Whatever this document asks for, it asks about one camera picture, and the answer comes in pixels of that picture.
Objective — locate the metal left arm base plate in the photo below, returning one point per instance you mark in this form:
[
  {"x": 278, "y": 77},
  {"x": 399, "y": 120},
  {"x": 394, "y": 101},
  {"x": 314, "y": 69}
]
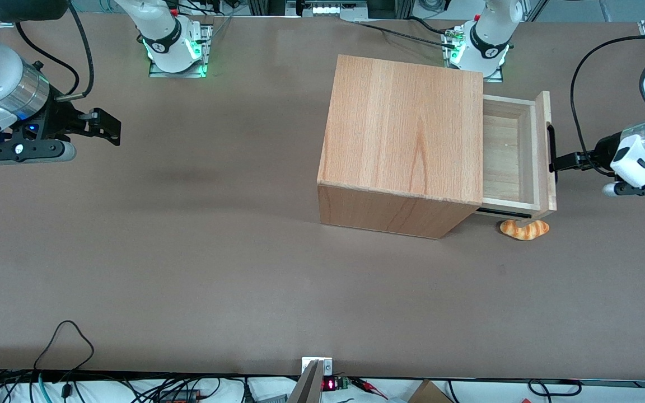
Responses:
[{"x": 447, "y": 47}]

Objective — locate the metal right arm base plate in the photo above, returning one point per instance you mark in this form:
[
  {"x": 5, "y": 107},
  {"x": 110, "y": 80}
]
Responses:
[{"x": 202, "y": 50}]

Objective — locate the red digit display module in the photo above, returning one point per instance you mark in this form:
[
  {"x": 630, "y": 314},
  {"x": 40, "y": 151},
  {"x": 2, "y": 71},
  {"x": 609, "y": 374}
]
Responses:
[{"x": 333, "y": 384}]

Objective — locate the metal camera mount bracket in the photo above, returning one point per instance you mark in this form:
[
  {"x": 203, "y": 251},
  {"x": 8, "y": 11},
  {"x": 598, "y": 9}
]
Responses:
[{"x": 308, "y": 380}]

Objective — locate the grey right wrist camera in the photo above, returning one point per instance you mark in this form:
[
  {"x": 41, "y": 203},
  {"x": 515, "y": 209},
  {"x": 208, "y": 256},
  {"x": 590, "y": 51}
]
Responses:
[{"x": 20, "y": 151}]

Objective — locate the light wooden drawer cabinet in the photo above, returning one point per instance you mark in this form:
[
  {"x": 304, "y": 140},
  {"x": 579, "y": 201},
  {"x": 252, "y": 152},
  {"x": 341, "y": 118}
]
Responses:
[{"x": 401, "y": 129}]

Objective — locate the brown cardboard piece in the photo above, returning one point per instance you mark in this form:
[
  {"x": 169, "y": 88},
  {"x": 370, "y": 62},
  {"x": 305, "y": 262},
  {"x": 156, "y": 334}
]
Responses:
[{"x": 429, "y": 393}]

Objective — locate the device with white lights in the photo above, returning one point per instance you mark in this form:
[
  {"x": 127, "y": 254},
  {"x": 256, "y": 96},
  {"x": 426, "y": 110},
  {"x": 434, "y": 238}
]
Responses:
[{"x": 325, "y": 8}]

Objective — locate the red clip leads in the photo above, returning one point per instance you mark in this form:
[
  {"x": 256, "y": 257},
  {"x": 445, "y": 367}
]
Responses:
[{"x": 370, "y": 386}]

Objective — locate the striped toy bread roll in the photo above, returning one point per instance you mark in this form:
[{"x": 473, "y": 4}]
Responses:
[{"x": 524, "y": 231}]

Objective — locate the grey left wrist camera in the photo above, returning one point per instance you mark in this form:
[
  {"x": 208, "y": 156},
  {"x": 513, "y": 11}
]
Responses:
[{"x": 636, "y": 188}]

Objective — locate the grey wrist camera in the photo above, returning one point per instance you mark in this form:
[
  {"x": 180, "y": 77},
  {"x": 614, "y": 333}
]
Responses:
[
  {"x": 636, "y": 188},
  {"x": 20, "y": 151}
]

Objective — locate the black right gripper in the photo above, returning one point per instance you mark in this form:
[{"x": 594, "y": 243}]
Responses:
[{"x": 58, "y": 120}]

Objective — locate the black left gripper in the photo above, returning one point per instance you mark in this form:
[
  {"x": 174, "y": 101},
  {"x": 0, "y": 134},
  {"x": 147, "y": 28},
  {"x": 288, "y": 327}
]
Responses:
[{"x": 600, "y": 155}]

